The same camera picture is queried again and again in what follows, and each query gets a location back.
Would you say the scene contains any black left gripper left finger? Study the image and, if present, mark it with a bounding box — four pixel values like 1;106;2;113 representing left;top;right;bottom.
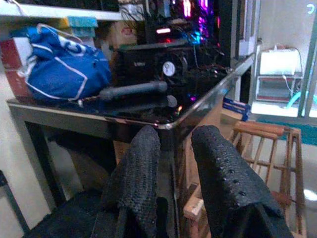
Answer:
101;125;161;238

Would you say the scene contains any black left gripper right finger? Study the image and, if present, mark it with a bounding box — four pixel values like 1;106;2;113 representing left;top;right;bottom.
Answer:
191;125;295;238

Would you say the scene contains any wooden folding rack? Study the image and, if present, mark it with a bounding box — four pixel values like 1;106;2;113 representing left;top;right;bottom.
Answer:
183;120;307;238

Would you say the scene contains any blue flat box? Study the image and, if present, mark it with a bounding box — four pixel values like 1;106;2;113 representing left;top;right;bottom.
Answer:
222;97;251;121

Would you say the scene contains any black glass-top desk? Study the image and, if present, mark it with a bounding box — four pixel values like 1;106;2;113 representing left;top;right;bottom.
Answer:
6;56;256;209

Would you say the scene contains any teal floor mat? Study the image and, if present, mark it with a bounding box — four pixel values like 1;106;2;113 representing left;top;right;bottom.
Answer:
256;118;317;146

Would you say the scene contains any black box with round fan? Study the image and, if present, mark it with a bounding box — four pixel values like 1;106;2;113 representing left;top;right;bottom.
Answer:
116;41;189;83

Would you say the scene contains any white boxy appliance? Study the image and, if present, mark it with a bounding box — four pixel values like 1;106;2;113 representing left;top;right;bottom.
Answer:
259;48;302;75

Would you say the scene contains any brown cardboard box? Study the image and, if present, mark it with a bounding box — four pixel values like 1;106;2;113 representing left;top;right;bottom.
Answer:
108;21;138;48

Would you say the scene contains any teal box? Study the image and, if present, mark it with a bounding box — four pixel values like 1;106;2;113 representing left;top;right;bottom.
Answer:
67;16;99;38

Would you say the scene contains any red and white box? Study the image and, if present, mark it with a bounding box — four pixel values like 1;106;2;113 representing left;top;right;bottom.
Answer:
0;37;34;100

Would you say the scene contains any computer case with coloured lights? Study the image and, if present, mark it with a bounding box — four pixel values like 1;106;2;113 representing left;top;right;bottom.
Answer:
145;0;233;67

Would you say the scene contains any white shelf board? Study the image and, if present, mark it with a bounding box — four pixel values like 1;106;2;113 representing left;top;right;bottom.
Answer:
0;2;124;22

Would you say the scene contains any black cylindrical handle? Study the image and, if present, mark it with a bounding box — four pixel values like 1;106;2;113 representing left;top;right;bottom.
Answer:
104;95;178;113

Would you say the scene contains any grey cylindrical handle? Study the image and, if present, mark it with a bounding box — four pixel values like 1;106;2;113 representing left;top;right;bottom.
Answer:
99;81;169;100

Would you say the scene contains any white wire rack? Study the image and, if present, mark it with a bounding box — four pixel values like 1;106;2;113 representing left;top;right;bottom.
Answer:
255;74;303;103

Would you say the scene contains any blue drawstring bag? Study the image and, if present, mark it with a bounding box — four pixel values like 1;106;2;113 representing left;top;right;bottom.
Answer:
18;23;112;102

